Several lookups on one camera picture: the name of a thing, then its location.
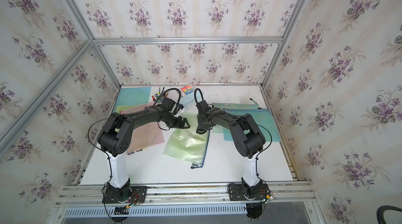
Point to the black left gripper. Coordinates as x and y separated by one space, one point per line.
177 125

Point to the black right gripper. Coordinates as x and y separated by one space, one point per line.
200 124

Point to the green and grey cleaning cloth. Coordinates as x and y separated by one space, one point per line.
201 130

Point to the light green document bag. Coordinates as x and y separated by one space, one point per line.
186 144

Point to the pink mesh document bag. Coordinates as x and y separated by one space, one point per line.
144 137

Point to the large teal document bag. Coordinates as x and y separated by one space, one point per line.
262 117

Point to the blue mesh document bag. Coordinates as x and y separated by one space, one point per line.
133 96

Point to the yellow mesh document bag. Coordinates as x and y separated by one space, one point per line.
125 109

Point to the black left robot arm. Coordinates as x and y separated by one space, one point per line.
115 137

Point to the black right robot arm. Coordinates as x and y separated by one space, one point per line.
247 138

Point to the pale green rear document bag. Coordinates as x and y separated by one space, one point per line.
238 108

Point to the light blue booklet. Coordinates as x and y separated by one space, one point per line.
187 100

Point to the pink metal pen bucket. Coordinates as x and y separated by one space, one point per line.
159 95

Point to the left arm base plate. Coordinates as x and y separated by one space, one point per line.
126 195

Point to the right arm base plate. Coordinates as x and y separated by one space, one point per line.
242 192

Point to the aluminium mounting rail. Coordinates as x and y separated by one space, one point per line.
187 193

